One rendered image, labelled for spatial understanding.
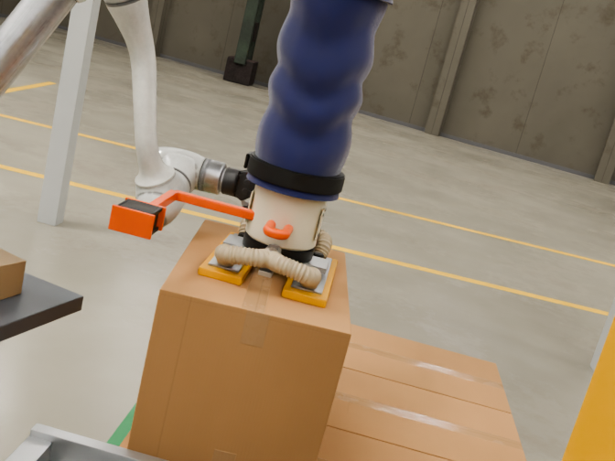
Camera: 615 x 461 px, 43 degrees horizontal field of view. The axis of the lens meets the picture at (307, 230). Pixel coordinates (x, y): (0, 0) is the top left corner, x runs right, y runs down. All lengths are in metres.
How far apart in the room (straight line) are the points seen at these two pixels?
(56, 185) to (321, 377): 3.51
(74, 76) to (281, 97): 3.21
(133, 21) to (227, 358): 0.82
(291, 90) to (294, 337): 0.53
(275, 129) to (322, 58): 0.18
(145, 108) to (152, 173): 0.16
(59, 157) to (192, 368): 3.38
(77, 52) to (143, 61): 2.86
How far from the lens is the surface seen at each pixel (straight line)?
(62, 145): 4.89
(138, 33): 1.94
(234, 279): 1.70
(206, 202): 1.79
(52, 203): 4.98
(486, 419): 2.43
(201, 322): 1.60
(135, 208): 1.55
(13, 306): 1.90
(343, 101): 1.69
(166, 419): 1.71
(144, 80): 1.95
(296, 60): 1.68
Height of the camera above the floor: 1.51
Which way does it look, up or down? 14 degrees down
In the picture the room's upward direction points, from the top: 14 degrees clockwise
